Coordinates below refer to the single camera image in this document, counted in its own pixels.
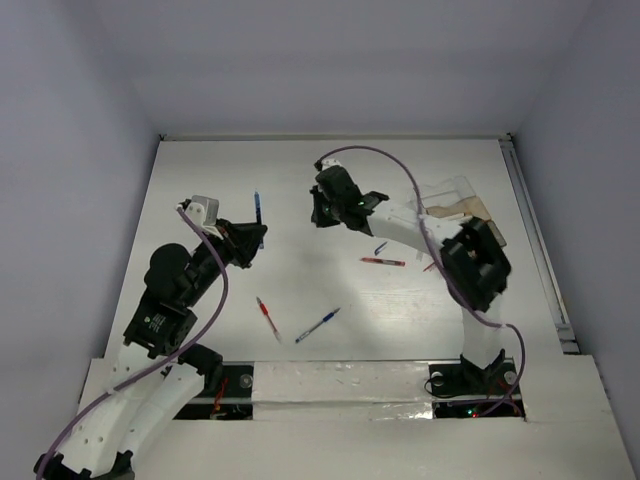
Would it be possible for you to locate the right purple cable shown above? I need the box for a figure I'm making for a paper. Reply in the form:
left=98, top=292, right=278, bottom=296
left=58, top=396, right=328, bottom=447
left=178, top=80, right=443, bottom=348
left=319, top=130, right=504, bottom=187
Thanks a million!
left=314, top=145, right=527, bottom=419

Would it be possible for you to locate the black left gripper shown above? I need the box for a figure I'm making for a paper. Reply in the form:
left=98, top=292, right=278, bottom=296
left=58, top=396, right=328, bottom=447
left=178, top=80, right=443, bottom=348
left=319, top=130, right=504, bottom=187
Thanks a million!
left=184, top=216, right=268, bottom=304

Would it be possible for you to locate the red ballpoint pen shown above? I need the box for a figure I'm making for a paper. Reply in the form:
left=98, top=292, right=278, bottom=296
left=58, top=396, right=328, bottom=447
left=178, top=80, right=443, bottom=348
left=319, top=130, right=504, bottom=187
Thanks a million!
left=256, top=297, right=282, bottom=343

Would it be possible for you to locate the clear compartment organizer box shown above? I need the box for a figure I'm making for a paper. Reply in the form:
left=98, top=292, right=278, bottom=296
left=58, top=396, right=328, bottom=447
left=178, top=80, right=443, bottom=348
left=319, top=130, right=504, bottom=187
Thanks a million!
left=419, top=176, right=507, bottom=248

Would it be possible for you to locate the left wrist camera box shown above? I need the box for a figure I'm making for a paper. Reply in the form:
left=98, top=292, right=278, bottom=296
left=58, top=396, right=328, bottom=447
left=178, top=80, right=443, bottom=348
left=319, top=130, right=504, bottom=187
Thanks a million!
left=177, top=195, right=220, bottom=229

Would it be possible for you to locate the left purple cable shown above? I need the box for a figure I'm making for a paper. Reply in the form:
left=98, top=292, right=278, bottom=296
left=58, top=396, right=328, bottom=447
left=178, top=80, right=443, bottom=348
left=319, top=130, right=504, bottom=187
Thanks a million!
left=34, top=202, right=231, bottom=476

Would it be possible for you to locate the red gel pen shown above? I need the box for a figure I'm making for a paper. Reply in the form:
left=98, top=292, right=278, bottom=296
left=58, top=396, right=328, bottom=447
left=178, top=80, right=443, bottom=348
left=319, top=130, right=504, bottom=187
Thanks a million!
left=360, top=257, right=406, bottom=267

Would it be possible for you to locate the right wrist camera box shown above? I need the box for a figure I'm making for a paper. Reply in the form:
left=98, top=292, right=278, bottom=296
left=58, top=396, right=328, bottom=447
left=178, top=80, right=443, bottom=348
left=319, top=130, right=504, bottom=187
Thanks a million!
left=314, top=157, right=342, bottom=172

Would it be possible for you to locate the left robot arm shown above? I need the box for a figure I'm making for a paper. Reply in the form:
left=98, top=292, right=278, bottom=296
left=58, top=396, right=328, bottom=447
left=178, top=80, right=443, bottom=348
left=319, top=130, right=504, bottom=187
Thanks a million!
left=34, top=219, right=268, bottom=479

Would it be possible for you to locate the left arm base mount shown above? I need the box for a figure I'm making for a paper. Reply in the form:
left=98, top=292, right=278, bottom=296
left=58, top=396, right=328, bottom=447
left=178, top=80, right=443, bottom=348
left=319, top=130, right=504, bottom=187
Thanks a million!
left=174, top=363, right=254, bottom=421

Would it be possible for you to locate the purple cable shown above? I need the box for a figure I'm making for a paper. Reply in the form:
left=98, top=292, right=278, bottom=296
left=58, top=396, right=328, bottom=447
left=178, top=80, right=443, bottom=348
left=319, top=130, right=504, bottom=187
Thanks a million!
left=34, top=202, right=231, bottom=476
left=314, top=145, right=527, bottom=419

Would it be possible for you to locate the blue gel pen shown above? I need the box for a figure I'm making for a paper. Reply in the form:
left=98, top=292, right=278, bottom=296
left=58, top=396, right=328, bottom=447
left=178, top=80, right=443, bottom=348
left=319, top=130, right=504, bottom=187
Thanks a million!
left=254, top=190, right=264, bottom=249

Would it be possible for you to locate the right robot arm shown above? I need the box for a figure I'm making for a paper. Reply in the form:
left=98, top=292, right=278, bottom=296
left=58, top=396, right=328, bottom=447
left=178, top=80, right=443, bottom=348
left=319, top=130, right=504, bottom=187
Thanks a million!
left=310, top=165, right=511, bottom=392

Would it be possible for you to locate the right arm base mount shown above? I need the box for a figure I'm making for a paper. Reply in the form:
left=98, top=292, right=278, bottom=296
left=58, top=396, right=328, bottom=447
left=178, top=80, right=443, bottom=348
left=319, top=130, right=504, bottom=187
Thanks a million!
left=423, top=351, right=526, bottom=419

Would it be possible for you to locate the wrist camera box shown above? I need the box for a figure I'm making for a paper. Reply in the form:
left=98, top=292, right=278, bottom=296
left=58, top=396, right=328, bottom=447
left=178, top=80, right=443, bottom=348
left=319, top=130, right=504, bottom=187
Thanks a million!
left=314, top=157, right=342, bottom=172
left=177, top=195, right=220, bottom=229

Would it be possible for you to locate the blue pen cap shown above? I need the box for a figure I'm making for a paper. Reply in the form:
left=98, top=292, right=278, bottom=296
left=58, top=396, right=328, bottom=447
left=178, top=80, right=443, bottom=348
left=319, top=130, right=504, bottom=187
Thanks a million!
left=374, top=241, right=388, bottom=256

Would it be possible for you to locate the blue ballpoint pen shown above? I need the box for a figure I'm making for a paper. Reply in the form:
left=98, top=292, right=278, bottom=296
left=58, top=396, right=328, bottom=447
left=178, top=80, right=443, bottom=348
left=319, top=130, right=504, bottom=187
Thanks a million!
left=294, top=307, right=341, bottom=344

